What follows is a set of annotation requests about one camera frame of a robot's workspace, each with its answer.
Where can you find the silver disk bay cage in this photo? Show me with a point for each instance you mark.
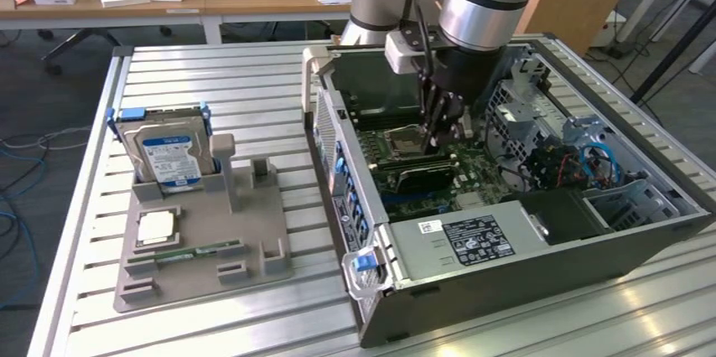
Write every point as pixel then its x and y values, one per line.
pixel 532 122

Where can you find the black tripod pole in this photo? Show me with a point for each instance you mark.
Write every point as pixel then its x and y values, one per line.
pixel 671 51

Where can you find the CPU socket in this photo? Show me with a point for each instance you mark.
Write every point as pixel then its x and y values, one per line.
pixel 405 142

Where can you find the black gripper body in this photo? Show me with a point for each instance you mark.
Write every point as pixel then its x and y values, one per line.
pixel 467 72

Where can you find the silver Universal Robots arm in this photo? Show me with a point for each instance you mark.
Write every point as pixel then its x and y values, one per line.
pixel 481 17

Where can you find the wooden cabinet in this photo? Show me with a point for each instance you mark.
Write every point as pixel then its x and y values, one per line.
pixel 594 13

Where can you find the white table frame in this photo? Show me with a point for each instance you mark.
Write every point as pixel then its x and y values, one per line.
pixel 650 1

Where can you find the silver CPU chip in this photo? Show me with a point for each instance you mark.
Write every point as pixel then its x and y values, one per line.
pixel 156 228

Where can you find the black chair base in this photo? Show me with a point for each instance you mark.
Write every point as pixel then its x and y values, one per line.
pixel 78 40

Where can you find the black graphics card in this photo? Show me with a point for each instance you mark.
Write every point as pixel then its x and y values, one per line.
pixel 425 181

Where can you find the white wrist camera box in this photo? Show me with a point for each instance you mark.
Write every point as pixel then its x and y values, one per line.
pixel 403 55

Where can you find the white device with red dot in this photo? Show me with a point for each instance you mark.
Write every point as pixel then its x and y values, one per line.
pixel 610 30

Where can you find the dark grey open PC case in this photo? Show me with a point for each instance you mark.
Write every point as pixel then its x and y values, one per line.
pixel 504 298

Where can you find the grey parts rack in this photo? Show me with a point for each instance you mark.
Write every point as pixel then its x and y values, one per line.
pixel 196 273

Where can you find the grey power supply unit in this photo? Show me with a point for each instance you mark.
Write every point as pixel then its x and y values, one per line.
pixel 425 256

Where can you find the green motherboard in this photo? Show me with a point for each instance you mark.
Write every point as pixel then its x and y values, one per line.
pixel 481 181

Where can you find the hard disk in blue caddy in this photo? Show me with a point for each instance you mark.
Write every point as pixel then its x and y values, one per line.
pixel 165 156

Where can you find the blue case latch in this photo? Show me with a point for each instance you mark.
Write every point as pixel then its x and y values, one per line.
pixel 365 262

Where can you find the green RAM stick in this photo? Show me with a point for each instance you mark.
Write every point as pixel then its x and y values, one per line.
pixel 193 252

